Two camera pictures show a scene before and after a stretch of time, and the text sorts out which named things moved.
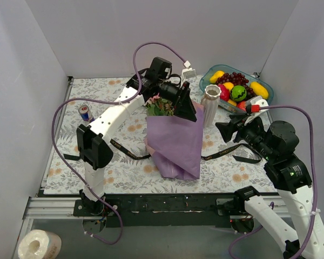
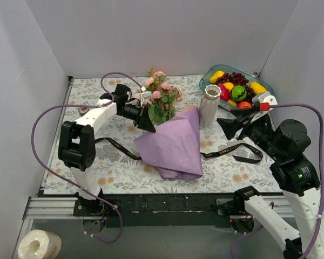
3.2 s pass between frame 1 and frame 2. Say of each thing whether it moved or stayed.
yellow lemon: stayed
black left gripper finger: moved
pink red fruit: stayed
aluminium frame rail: stayed
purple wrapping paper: moved
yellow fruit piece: stayed
